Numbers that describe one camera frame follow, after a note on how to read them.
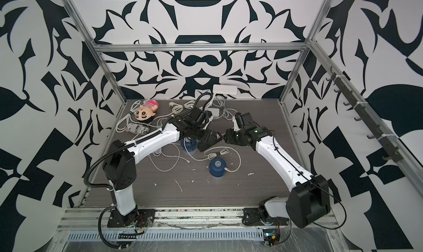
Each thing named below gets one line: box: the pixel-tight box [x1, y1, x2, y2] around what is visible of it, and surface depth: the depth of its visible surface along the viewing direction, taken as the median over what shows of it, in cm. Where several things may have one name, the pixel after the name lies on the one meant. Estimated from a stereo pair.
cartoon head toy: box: [134, 99, 159, 122], surface depth 105 cm
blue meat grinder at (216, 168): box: [208, 156, 227, 180], surface depth 81 cm
